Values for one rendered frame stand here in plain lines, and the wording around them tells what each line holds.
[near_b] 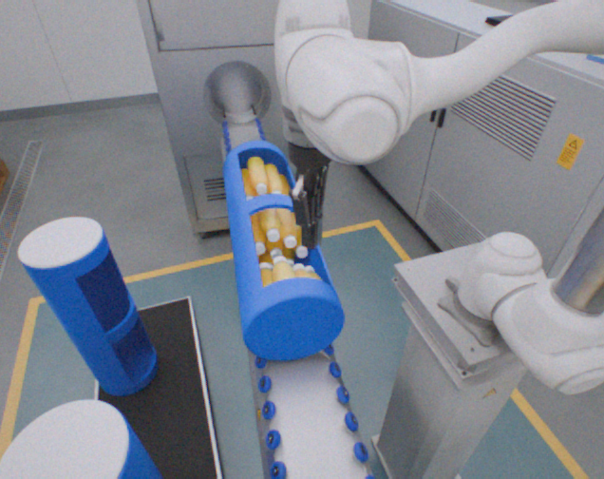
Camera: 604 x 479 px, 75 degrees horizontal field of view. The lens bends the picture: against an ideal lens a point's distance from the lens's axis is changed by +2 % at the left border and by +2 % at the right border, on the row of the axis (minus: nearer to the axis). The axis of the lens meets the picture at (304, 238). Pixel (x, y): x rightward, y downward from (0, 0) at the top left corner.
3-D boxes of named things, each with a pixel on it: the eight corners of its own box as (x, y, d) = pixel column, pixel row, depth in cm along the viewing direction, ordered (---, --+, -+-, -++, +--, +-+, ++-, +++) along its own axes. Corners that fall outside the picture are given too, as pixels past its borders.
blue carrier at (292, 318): (291, 190, 183) (284, 134, 165) (346, 348, 118) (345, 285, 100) (230, 202, 180) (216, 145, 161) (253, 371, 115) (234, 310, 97)
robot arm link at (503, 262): (496, 274, 118) (522, 216, 104) (536, 323, 105) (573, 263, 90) (445, 282, 116) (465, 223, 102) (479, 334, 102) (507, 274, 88)
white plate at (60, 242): (9, 274, 132) (11, 276, 133) (99, 256, 139) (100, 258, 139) (26, 224, 152) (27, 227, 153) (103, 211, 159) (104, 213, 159)
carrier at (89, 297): (98, 405, 189) (160, 387, 196) (9, 277, 132) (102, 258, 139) (102, 354, 210) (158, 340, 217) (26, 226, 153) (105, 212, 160)
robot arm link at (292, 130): (271, 108, 59) (273, 144, 62) (327, 119, 56) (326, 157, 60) (297, 87, 65) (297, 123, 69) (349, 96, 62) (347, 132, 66)
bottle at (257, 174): (247, 156, 161) (252, 180, 147) (264, 156, 163) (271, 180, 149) (246, 171, 165) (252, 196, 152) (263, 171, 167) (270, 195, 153)
